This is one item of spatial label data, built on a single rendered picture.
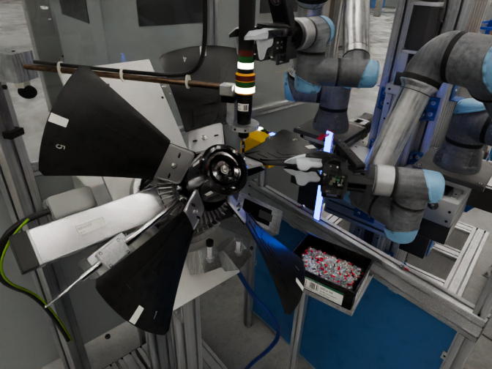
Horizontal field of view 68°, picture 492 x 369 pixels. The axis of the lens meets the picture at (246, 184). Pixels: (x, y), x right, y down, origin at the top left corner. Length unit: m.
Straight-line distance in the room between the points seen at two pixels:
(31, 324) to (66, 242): 1.02
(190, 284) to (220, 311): 1.09
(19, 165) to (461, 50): 1.23
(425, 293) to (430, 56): 0.63
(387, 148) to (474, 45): 0.28
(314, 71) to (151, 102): 0.47
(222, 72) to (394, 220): 0.56
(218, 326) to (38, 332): 0.82
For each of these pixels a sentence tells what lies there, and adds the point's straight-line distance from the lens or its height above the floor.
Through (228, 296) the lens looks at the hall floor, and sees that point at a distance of 2.19.
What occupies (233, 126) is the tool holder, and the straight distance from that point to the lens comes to 0.85.
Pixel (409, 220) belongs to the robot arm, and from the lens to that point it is 0.96.
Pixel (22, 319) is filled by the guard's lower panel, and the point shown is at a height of 0.37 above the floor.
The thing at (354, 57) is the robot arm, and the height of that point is 1.41.
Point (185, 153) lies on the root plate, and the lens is 0.82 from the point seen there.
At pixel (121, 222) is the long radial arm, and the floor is 1.10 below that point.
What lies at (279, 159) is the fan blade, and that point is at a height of 1.19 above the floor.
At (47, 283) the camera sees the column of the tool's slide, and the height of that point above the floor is 0.62.
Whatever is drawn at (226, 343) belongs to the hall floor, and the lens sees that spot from 1.99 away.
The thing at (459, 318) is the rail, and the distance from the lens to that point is 1.17.
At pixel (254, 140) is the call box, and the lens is 1.35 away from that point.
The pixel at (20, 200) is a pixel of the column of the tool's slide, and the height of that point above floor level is 0.97.
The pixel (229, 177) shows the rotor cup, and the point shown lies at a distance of 0.82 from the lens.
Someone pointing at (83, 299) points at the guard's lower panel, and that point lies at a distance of 1.85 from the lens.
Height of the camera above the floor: 1.60
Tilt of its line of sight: 30 degrees down
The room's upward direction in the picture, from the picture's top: 2 degrees clockwise
